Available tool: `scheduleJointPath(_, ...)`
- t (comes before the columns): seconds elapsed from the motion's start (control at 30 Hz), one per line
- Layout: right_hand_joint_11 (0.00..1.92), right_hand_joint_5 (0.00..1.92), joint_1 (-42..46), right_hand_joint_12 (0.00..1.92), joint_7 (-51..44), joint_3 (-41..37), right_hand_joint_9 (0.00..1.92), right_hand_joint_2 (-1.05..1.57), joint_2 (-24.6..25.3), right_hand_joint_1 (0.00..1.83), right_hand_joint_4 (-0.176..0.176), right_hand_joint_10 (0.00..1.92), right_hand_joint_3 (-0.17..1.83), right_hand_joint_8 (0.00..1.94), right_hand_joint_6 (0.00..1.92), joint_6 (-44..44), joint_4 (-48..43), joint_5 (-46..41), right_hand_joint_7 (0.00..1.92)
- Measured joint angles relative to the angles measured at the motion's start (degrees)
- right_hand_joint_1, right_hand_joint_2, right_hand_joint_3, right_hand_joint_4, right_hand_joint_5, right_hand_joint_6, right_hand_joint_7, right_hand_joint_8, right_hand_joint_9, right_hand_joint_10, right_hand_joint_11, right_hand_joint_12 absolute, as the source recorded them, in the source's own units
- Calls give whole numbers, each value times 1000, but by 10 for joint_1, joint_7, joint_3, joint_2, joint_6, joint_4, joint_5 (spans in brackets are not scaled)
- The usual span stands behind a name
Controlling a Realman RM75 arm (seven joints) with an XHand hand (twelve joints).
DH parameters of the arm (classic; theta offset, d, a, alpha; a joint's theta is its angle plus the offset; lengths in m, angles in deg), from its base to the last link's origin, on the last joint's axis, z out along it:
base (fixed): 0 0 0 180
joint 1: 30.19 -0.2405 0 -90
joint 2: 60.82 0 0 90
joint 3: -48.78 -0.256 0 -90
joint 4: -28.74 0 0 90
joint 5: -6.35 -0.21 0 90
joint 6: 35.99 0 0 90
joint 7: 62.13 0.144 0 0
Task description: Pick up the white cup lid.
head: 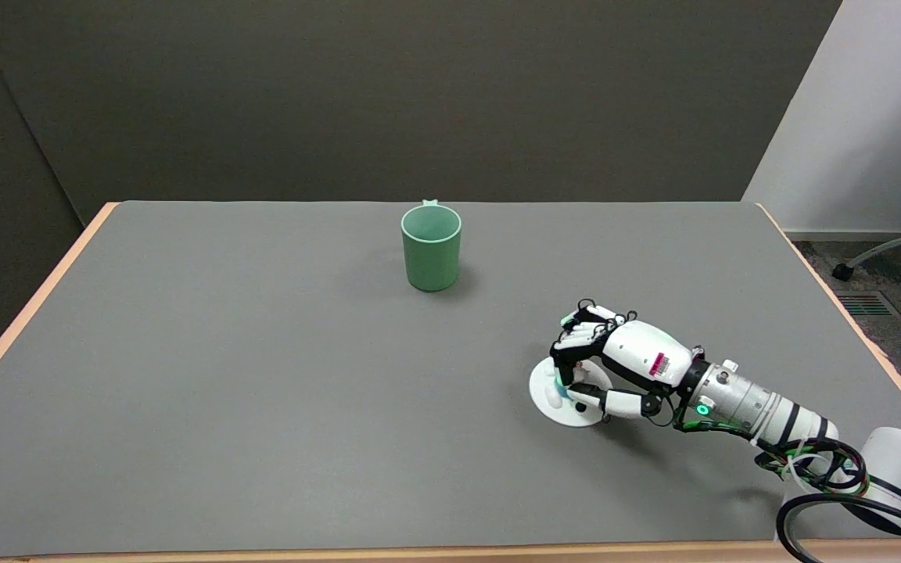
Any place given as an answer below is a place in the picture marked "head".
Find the grey chair leg with caster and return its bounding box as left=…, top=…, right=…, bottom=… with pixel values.
left=832, top=228, right=901, bottom=282

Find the green plastic cup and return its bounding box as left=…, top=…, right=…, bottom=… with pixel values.
left=400, top=199, right=463, bottom=293

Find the floor vent grille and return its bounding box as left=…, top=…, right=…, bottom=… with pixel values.
left=837, top=291, right=901, bottom=320

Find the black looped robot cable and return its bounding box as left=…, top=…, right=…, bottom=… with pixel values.
left=776, top=438, right=901, bottom=563

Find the white decorated cup lid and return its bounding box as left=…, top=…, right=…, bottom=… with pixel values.
left=529, top=357, right=612, bottom=429

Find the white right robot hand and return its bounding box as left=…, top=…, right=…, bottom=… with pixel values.
left=549, top=298, right=708, bottom=424

